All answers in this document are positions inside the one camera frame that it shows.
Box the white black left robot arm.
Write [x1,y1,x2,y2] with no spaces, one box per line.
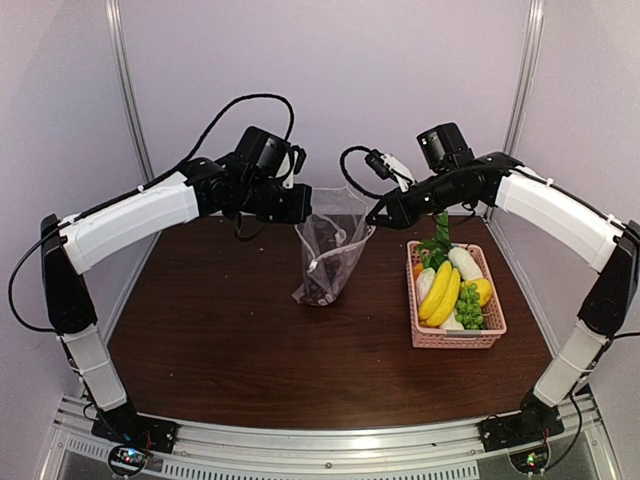
[41,126,312,444]

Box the white vegetable at front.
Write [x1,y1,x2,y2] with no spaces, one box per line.
[439,312,465,331]

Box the small napa cabbage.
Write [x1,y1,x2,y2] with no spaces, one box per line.
[415,267,436,303]

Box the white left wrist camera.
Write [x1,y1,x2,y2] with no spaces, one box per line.
[276,145,307,189]

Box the right aluminium frame post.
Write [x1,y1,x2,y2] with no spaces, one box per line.
[482,0,545,221]

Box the circuit board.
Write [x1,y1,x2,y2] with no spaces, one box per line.
[509,447,550,475]
[107,445,149,476]

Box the aluminium frame post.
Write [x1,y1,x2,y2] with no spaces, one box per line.
[105,0,154,182]
[482,0,545,221]

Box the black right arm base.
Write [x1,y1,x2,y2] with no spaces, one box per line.
[477,412,565,452]

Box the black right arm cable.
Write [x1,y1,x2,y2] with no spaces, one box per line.
[339,145,640,471]

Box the aluminium front rail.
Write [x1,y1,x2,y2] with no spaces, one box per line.
[39,384,621,480]

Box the green leafy vegetable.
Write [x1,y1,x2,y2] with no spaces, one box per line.
[417,211,452,271]

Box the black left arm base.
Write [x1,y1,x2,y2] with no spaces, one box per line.
[88,390,178,454]

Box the right circuit board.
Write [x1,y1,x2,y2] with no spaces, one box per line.
[509,447,550,475]

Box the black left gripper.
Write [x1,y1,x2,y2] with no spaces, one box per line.
[240,176,312,223]

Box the small orange fruit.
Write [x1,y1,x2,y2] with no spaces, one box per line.
[412,263,424,280]

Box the dark red grape bunch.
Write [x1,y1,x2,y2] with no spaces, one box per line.
[293,253,348,307]

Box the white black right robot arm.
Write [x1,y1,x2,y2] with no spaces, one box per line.
[365,123,639,442]

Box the pink plastic basket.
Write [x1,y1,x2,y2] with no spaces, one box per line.
[406,240,507,349]

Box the white radish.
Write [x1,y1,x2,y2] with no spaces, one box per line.
[447,247,484,281]

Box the clear zip top bag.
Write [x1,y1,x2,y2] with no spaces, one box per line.
[294,186,376,294]

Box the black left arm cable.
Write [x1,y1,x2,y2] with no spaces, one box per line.
[7,93,296,334]

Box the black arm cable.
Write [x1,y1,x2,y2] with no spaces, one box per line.
[7,93,296,334]
[339,145,640,471]

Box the yellow banana bunch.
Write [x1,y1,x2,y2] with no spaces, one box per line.
[418,261,461,328]

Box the yellow lemon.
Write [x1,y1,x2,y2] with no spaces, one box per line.
[462,278,493,307]

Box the left aluminium frame post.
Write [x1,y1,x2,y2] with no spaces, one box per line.
[105,0,154,182]

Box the green grape bunch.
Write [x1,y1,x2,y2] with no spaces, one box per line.
[455,285,486,330]

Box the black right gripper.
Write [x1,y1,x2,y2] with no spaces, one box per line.
[366,167,473,230]

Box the left circuit board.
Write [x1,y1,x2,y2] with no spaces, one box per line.
[107,445,149,476]

